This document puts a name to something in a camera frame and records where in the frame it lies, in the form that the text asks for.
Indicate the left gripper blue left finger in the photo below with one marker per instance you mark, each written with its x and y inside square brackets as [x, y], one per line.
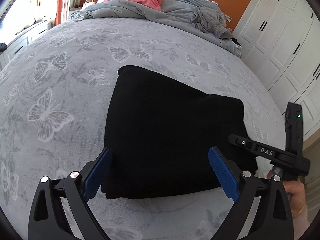
[94, 173]

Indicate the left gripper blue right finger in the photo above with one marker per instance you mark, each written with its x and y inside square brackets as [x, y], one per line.
[226, 172]

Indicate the black pants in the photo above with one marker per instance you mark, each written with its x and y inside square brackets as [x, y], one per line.
[160, 130]

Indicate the right hand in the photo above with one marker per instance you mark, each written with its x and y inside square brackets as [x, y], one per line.
[298, 200]

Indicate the grey butterfly bedspread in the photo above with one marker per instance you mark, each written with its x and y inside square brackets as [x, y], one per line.
[56, 91]

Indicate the white window bench cabinet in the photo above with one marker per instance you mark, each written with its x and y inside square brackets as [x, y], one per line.
[24, 38]

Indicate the grey crumpled duvet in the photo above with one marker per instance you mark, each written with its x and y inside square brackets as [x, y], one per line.
[198, 17]

